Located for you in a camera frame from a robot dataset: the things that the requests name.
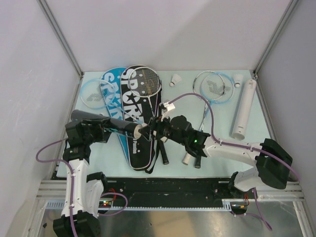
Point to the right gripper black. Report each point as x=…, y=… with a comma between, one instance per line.
x=155, y=124

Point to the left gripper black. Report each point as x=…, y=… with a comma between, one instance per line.
x=97, y=125

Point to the black shuttlecock tube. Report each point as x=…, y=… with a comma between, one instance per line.
x=108, y=124

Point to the shuttlecock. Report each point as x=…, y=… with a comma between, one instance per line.
x=139, y=131
x=238, y=80
x=175, y=79

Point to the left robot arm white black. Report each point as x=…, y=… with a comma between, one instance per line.
x=79, y=216

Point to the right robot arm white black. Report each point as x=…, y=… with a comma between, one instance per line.
x=270, y=163

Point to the light blue racket left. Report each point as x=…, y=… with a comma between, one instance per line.
x=91, y=96

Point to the light blue racket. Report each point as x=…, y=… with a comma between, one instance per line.
x=229, y=89
x=91, y=96

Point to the black racket bag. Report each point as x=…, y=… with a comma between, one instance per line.
x=139, y=153

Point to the white racket black grip left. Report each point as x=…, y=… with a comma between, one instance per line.
x=108, y=92

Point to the white racket on black bag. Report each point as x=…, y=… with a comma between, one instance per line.
x=145, y=83

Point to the blue racket bag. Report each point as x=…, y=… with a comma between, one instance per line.
x=112, y=76

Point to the white racket right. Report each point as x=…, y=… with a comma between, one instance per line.
x=210, y=85

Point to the light blue racket right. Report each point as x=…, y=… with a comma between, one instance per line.
x=229, y=89

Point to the white shuttlecock tube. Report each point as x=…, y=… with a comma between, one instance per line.
x=243, y=113

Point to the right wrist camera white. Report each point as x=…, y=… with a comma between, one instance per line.
x=166, y=109

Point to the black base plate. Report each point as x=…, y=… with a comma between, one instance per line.
x=174, y=192

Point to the aluminium frame rail front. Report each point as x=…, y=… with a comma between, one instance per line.
x=53, y=192

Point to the left circuit board with wires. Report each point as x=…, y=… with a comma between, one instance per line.
x=107, y=202

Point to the circuit board with wires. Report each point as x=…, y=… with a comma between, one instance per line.
x=107, y=202
x=240, y=208

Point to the right circuit board with wires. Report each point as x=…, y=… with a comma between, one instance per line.
x=240, y=208

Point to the left frame post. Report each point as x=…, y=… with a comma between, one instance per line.
x=43, y=4

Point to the frame post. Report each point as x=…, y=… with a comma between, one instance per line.
x=284, y=21
x=43, y=4

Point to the right frame post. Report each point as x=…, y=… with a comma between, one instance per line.
x=284, y=21

